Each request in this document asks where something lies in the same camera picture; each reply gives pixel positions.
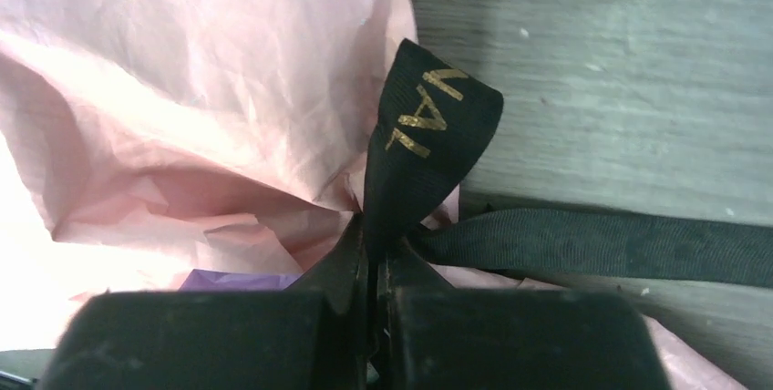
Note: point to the black ribbon gold lettering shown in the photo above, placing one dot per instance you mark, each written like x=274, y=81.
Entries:
x=435, y=121

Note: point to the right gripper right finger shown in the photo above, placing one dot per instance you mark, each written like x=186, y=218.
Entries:
x=437, y=336

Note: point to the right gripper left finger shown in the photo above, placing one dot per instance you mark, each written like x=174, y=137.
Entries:
x=310, y=335

